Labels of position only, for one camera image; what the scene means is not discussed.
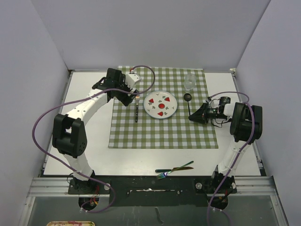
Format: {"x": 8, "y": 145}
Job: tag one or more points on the black spoon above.
{"x": 187, "y": 97}

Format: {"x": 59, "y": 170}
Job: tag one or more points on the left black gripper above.
{"x": 125, "y": 99}

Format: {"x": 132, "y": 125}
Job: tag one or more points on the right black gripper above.
{"x": 201, "y": 115}

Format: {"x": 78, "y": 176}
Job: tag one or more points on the iridescent rainbow fork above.
{"x": 163, "y": 173}

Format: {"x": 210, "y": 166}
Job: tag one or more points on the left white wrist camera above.
{"x": 132, "y": 78}

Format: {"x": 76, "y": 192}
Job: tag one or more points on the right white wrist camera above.
{"x": 210, "y": 102}

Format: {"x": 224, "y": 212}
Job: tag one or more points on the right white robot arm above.
{"x": 245, "y": 127}

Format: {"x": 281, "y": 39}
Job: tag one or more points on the clear drinking glass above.
{"x": 189, "y": 81}

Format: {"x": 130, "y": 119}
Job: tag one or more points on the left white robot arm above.
{"x": 69, "y": 134}

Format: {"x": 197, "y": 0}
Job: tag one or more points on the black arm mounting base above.
{"x": 148, "y": 191}

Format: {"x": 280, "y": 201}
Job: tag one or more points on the silver fork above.
{"x": 137, "y": 99}

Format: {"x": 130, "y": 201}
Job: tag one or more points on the yellow rimmed tray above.
{"x": 71, "y": 223}

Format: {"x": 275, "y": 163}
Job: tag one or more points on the white plate with strawberries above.
{"x": 160, "y": 104}

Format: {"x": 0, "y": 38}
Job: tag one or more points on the green white checkered tablecloth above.
{"x": 175, "y": 132}

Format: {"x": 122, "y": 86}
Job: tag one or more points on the green handled knife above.
{"x": 167, "y": 170}

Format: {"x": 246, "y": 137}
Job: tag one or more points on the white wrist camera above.
{"x": 132, "y": 78}
{"x": 210, "y": 102}

